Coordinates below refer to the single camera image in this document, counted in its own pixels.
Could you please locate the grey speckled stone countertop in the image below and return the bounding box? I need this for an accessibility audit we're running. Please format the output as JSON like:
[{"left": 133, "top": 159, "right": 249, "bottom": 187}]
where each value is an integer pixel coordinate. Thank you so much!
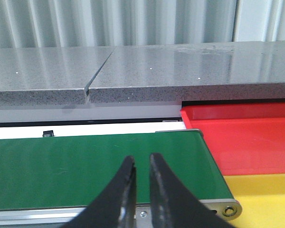
[{"left": 0, "top": 41, "right": 285, "bottom": 106}]

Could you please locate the yellow plastic tray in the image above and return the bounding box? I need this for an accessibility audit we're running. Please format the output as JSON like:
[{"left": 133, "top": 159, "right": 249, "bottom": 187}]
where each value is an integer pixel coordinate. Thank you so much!
[{"left": 225, "top": 174, "right": 285, "bottom": 228}]

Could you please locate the red plastic tray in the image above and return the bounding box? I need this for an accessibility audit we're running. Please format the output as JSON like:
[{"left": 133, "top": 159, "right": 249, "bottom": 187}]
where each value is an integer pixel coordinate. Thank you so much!
[{"left": 180, "top": 102, "right": 285, "bottom": 175}]

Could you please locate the white corrugated curtain backdrop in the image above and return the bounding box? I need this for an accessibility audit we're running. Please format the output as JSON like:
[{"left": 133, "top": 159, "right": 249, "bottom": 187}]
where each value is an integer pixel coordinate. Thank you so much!
[{"left": 0, "top": 0, "right": 285, "bottom": 48}]

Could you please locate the small black sensor connector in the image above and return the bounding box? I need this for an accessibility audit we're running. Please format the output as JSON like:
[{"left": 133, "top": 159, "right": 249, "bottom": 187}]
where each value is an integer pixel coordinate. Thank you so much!
[{"left": 42, "top": 130, "right": 55, "bottom": 137}]

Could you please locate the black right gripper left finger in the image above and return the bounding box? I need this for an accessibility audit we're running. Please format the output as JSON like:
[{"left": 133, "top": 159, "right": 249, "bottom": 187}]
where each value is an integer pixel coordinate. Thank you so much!
[{"left": 62, "top": 156, "right": 136, "bottom": 228}]

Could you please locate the green conveyor belt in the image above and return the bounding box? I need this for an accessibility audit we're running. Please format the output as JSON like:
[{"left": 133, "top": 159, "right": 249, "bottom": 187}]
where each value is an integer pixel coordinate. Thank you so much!
[{"left": 0, "top": 131, "right": 233, "bottom": 210}]

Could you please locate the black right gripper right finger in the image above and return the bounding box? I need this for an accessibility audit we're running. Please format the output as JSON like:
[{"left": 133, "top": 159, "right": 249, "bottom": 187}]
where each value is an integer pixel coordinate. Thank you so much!
[{"left": 150, "top": 153, "right": 233, "bottom": 228}]

